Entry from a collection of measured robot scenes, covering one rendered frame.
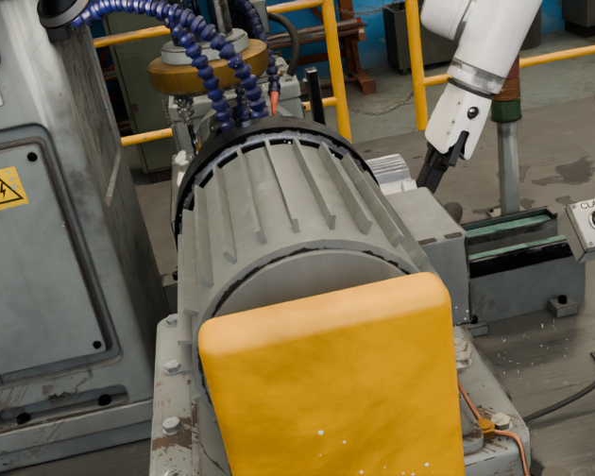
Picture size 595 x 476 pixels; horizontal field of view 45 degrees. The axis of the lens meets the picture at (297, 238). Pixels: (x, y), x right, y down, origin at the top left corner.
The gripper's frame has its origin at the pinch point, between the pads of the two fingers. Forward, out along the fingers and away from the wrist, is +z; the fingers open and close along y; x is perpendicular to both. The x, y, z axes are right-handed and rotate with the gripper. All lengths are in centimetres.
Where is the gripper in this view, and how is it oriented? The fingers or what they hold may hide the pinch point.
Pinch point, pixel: (429, 178)
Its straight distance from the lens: 116.9
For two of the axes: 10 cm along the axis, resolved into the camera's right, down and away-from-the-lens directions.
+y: -1.4, -4.2, 9.0
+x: -9.3, -2.6, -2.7
